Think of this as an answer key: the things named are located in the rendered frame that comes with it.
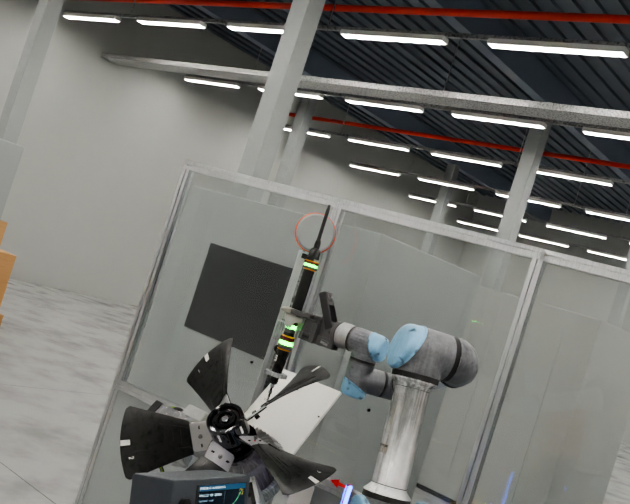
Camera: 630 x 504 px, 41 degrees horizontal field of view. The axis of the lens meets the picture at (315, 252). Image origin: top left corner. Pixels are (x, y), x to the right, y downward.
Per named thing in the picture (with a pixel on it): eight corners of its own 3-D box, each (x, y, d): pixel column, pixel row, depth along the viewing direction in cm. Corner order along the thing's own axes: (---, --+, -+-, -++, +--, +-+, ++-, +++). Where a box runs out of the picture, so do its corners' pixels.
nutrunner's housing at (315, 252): (266, 380, 255) (312, 238, 256) (279, 384, 255) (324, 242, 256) (266, 382, 251) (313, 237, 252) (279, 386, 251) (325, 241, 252)
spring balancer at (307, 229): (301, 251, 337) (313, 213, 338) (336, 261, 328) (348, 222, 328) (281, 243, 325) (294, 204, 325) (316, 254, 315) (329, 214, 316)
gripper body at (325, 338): (295, 336, 248) (328, 349, 241) (304, 309, 248) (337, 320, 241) (308, 339, 254) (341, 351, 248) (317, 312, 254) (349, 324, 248)
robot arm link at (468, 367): (502, 343, 207) (409, 376, 250) (464, 331, 204) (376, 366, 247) (497, 389, 202) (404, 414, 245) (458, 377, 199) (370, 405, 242)
